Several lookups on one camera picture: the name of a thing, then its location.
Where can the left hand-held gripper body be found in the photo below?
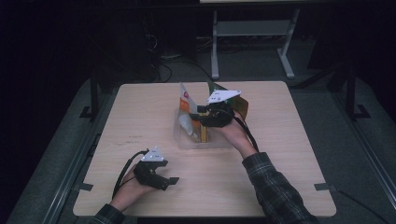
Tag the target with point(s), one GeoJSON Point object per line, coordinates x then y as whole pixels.
{"type": "Point", "coordinates": [148, 174]}

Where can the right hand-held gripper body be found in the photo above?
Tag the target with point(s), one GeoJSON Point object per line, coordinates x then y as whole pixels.
{"type": "Point", "coordinates": [218, 115]}

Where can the white orange snack bag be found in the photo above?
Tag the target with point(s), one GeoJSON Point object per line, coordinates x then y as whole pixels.
{"type": "Point", "coordinates": [186, 105]}

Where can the green red snack bag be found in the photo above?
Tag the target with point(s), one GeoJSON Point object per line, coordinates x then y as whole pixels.
{"type": "Point", "coordinates": [241, 107]}

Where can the clear plastic container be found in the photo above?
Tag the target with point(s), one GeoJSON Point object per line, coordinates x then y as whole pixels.
{"type": "Point", "coordinates": [218, 141]}

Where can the person's left hand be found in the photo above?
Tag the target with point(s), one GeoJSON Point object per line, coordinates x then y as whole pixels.
{"type": "Point", "coordinates": [129, 193]}

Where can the person's right hand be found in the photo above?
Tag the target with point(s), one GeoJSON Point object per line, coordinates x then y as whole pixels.
{"type": "Point", "coordinates": [238, 137]}

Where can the grey tape strip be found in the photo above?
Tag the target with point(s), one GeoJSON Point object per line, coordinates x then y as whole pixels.
{"type": "Point", "coordinates": [323, 187]}
{"type": "Point", "coordinates": [84, 187]}

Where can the grey metal stand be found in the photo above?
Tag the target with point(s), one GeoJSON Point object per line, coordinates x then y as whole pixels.
{"type": "Point", "coordinates": [252, 28]}

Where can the black metal post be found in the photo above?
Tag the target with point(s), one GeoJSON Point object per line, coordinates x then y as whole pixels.
{"type": "Point", "coordinates": [350, 93]}
{"type": "Point", "coordinates": [94, 96]}

